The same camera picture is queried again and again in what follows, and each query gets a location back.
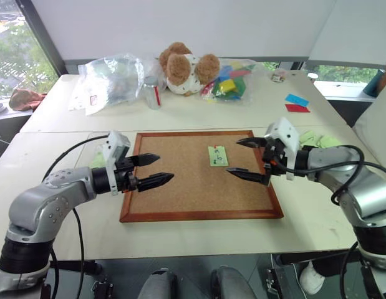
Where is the bag of coloured blocks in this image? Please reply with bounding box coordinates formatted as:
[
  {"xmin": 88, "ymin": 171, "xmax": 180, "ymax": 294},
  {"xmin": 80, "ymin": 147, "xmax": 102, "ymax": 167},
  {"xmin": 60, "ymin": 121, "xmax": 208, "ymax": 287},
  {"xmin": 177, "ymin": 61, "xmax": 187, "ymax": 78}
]
[{"xmin": 198, "ymin": 57, "xmax": 258, "ymax": 106}]

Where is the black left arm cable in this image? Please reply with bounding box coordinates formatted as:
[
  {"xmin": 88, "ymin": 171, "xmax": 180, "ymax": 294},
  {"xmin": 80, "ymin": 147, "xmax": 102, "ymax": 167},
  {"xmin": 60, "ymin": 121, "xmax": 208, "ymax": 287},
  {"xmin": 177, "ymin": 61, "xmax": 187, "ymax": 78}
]
[{"xmin": 42, "ymin": 135, "xmax": 109, "ymax": 183}]

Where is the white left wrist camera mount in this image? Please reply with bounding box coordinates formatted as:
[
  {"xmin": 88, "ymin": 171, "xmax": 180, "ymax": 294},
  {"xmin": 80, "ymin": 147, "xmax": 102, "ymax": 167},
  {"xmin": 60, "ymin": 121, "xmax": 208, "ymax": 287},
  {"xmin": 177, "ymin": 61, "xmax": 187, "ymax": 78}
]
[{"xmin": 102, "ymin": 130, "xmax": 132, "ymax": 196}]

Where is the dark grey rounded shape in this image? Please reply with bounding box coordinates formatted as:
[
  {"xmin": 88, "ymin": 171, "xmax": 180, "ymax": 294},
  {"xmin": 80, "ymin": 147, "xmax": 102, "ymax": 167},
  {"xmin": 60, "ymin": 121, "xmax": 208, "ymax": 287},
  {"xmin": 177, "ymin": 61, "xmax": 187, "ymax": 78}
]
[
  {"xmin": 211, "ymin": 265, "xmax": 258, "ymax": 299},
  {"xmin": 137, "ymin": 268, "xmax": 178, "ymax": 299}
]

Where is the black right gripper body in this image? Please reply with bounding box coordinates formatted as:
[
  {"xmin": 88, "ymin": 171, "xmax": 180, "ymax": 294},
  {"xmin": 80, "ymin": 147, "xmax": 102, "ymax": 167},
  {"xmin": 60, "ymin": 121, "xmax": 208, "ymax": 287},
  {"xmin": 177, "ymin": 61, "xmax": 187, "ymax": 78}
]
[{"xmin": 261, "ymin": 138, "xmax": 289, "ymax": 179}]

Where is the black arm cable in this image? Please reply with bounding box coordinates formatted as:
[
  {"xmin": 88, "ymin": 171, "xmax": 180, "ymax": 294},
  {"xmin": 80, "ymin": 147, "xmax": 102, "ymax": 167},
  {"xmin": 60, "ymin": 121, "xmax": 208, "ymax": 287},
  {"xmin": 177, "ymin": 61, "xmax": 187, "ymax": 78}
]
[
  {"xmin": 42, "ymin": 135, "xmax": 109, "ymax": 183},
  {"xmin": 273, "ymin": 145, "xmax": 367, "ymax": 206}
]

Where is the brown and white plush toy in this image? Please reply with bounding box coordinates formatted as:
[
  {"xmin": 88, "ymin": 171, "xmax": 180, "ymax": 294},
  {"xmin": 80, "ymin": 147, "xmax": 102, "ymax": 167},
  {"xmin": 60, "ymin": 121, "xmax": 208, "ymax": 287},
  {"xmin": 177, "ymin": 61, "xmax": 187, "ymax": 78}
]
[{"xmin": 158, "ymin": 41, "xmax": 221, "ymax": 97}]

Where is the brown cloth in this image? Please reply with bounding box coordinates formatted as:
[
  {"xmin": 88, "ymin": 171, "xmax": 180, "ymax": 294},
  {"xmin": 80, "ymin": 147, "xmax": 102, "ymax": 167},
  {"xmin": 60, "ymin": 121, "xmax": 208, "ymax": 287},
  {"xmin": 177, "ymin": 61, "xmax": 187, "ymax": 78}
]
[{"xmin": 8, "ymin": 88, "xmax": 47, "ymax": 112}]

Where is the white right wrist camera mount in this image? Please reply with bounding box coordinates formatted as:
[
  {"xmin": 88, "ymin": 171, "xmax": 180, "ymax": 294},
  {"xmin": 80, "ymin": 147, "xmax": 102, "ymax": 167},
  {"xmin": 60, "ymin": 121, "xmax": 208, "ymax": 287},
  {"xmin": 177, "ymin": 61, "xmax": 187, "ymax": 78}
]
[{"xmin": 263, "ymin": 116, "xmax": 301, "ymax": 182}]

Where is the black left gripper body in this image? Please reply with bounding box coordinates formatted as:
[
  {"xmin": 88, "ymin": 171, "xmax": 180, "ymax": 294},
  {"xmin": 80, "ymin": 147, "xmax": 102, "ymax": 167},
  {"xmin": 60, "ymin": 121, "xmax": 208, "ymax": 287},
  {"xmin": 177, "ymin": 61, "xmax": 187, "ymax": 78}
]
[{"xmin": 113, "ymin": 156, "xmax": 140, "ymax": 194}]

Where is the clear jar with red label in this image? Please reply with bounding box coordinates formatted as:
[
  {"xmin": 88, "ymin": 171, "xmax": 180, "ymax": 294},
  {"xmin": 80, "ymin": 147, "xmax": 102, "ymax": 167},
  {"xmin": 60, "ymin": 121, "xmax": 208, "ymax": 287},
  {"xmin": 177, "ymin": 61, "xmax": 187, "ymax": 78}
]
[{"xmin": 143, "ymin": 75, "xmax": 163, "ymax": 110}]

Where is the wood-framed cork board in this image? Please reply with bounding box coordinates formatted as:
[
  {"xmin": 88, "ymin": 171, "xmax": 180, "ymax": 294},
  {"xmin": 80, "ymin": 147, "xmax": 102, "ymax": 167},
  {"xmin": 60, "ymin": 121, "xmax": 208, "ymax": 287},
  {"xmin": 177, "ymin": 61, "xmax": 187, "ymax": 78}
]
[{"xmin": 119, "ymin": 130, "xmax": 285, "ymax": 224}]

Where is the teal container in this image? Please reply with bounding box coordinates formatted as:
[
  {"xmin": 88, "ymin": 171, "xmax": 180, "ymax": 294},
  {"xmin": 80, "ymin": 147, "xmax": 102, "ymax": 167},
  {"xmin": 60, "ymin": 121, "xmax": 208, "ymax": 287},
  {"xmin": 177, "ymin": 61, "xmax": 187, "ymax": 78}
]
[{"xmin": 362, "ymin": 69, "xmax": 385, "ymax": 97}]

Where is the large clear plastic bag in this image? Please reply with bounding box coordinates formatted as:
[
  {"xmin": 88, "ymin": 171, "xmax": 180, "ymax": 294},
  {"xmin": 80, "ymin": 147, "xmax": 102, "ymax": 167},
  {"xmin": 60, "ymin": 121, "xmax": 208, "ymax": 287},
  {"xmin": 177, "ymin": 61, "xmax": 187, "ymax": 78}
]
[{"xmin": 67, "ymin": 52, "xmax": 165, "ymax": 116}]

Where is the red card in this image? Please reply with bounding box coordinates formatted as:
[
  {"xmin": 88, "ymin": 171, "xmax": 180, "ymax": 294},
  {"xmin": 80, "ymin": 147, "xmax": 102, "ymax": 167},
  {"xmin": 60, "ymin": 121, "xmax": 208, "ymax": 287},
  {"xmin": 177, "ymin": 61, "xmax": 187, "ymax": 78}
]
[{"xmin": 284, "ymin": 103, "xmax": 311, "ymax": 113}]

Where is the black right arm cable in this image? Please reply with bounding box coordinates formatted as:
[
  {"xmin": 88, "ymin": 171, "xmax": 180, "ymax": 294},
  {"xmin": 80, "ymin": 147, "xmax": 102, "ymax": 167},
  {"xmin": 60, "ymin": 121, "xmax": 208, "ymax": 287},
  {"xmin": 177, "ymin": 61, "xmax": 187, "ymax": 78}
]
[{"xmin": 273, "ymin": 145, "xmax": 367, "ymax": 206}]

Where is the pile of green notes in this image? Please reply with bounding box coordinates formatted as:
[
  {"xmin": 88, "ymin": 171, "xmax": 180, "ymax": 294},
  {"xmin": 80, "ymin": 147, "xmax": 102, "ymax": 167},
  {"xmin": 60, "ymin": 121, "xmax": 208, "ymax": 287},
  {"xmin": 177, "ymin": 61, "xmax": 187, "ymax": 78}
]
[{"xmin": 298, "ymin": 130, "xmax": 343, "ymax": 150}]

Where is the green paper note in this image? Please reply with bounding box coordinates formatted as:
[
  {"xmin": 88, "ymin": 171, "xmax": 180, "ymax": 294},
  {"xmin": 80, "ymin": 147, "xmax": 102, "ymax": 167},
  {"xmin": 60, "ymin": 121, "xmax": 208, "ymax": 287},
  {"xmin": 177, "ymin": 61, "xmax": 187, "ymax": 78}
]
[{"xmin": 208, "ymin": 145, "xmax": 230, "ymax": 168}]

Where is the blue card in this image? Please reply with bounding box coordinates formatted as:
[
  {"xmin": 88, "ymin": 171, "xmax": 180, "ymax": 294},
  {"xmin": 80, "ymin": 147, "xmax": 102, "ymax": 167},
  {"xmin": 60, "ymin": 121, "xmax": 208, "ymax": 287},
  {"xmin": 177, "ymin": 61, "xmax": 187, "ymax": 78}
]
[{"xmin": 284, "ymin": 93, "xmax": 311, "ymax": 107}]

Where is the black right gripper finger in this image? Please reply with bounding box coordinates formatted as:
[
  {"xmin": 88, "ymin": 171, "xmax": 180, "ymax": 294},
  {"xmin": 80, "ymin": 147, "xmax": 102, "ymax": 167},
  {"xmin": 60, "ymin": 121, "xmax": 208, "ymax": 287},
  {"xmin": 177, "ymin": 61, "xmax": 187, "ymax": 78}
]
[
  {"xmin": 225, "ymin": 167, "xmax": 272, "ymax": 187},
  {"xmin": 236, "ymin": 137, "xmax": 269, "ymax": 150}
]

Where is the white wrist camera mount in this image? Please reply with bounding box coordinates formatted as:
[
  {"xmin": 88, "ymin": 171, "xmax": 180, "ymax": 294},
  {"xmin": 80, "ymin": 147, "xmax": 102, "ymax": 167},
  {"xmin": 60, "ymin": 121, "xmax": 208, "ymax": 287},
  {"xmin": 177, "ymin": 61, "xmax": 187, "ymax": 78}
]
[
  {"xmin": 263, "ymin": 116, "xmax": 301, "ymax": 182},
  {"xmin": 102, "ymin": 130, "xmax": 132, "ymax": 196}
]

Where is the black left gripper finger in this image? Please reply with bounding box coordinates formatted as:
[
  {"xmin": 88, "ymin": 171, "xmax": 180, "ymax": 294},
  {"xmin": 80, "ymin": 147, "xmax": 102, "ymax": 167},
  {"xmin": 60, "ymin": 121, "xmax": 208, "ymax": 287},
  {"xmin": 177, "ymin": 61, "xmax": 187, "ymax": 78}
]
[
  {"xmin": 137, "ymin": 172, "xmax": 175, "ymax": 192},
  {"xmin": 132, "ymin": 153, "xmax": 162, "ymax": 168}
]

